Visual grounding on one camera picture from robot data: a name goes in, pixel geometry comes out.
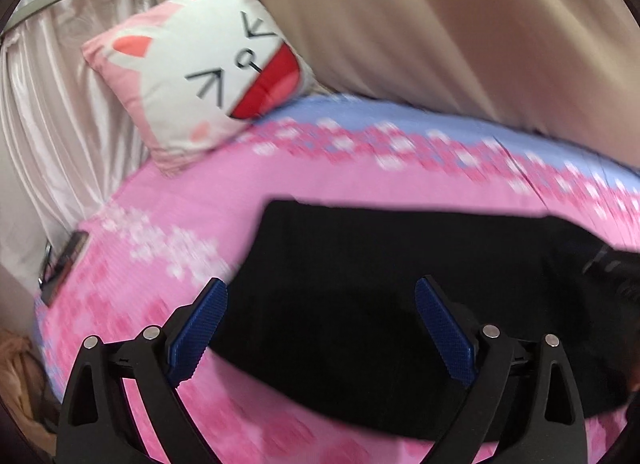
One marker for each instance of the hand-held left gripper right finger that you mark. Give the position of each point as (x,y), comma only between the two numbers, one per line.
(445,329)

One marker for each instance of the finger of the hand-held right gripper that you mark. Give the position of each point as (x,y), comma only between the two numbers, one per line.
(607,264)

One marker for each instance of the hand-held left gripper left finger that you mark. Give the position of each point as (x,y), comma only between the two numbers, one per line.
(199,329)

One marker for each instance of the black pants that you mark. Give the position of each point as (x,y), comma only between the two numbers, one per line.
(350,304)

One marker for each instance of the dark flat device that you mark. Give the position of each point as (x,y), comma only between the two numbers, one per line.
(64,264)

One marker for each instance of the pink floral bed sheet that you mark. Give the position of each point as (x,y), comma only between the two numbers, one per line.
(280,173)

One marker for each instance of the pale pink satin curtain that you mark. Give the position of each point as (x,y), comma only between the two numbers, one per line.
(60,143)

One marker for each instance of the cat face pillow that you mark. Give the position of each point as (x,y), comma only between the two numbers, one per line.
(210,68)

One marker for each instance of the beige curtain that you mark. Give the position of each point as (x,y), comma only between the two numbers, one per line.
(450,18)

